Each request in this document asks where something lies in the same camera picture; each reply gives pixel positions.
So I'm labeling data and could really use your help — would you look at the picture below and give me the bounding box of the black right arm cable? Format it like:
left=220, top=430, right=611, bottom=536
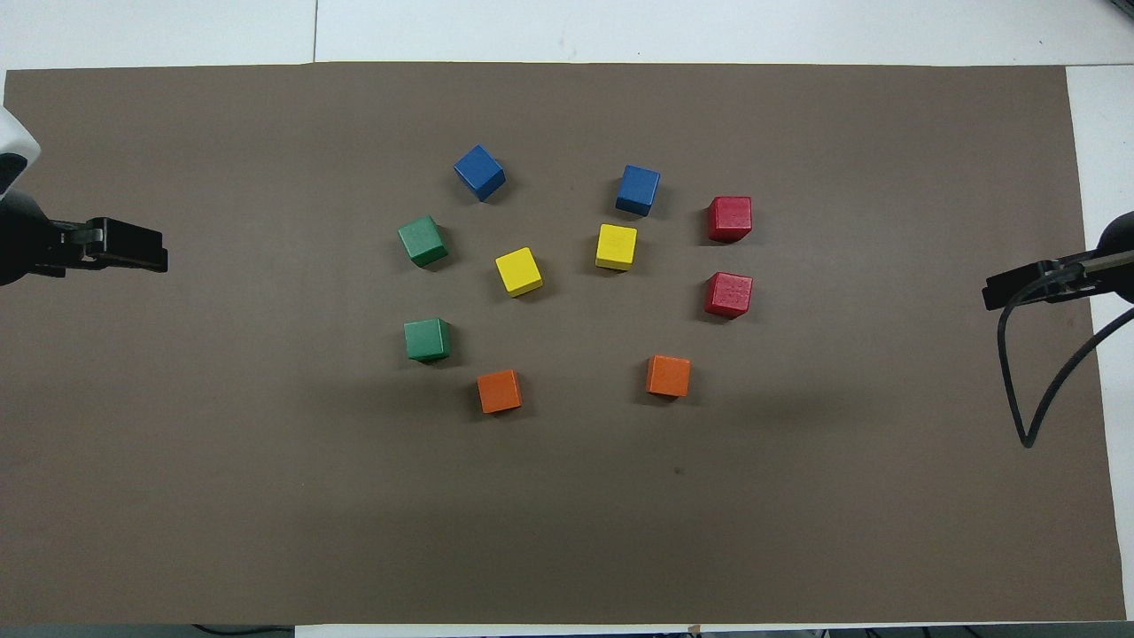
left=998, top=264, right=1134, bottom=449

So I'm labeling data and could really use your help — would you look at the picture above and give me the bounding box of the brown paper table mat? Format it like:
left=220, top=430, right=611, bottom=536
left=0, top=60, right=1128, bottom=626

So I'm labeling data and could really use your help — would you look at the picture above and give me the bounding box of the orange wooden block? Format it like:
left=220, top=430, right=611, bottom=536
left=645, top=354, right=692, bottom=399
left=477, top=369, right=524, bottom=415

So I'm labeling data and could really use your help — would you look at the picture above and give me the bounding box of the black floor cable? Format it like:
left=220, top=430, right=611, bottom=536
left=190, top=624, right=295, bottom=638

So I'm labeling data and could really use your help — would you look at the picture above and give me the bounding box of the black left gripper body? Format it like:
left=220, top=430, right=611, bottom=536
left=0, top=189, right=105, bottom=287

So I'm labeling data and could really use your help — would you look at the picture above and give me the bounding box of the yellow wooden block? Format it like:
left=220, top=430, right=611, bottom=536
left=594, top=223, right=639, bottom=272
left=494, top=246, right=545, bottom=298

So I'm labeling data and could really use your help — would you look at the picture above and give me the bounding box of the green wooden block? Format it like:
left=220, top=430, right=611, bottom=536
left=403, top=317, right=453, bottom=362
left=397, top=214, right=450, bottom=268

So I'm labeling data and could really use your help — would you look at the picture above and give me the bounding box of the red wooden block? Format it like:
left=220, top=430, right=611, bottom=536
left=704, top=271, right=755, bottom=320
left=706, top=196, right=753, bottom=244

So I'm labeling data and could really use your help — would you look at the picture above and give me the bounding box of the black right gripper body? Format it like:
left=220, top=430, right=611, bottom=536
left=1085, top=211, right=1134, bottom=305

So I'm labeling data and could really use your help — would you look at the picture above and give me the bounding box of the blue wooden block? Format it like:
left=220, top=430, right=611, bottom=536
left=615, top=164, right=662, bottom=218
left=454, top=144, right=507, bottom=203

